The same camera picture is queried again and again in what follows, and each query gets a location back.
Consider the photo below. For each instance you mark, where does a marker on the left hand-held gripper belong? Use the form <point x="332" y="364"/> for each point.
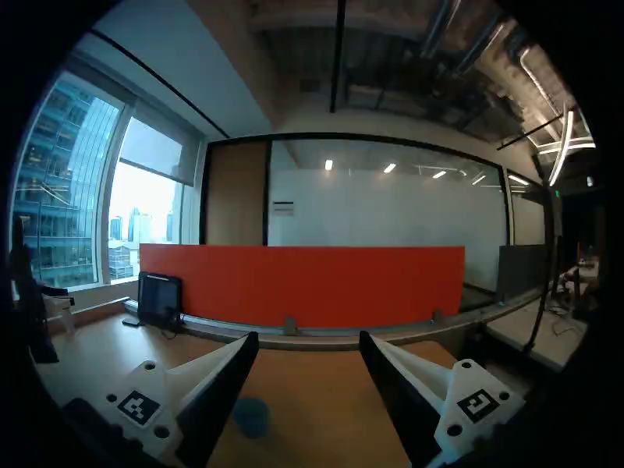
<point x="30" y="302"/>

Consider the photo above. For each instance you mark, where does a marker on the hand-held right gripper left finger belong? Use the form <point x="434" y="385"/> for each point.
<point x="161" y="390"/>

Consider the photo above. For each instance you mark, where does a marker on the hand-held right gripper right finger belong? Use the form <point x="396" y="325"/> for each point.
<point x="463" y="385"/>

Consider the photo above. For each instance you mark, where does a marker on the black box-shaped device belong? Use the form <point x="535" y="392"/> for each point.
<point x="157" y="300"/>

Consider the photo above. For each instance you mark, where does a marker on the white neighbouring desk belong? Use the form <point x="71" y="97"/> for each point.
<point x="541" y="336"/>

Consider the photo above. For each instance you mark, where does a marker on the blue plastic cup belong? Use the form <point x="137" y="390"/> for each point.
<point x="251" y="418"/>

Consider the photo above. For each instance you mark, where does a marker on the grey desk screen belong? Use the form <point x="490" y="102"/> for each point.
<point x="524" y="270"/>

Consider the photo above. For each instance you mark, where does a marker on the red desk screen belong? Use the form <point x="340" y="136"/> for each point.
<point x="302" y="282"/>

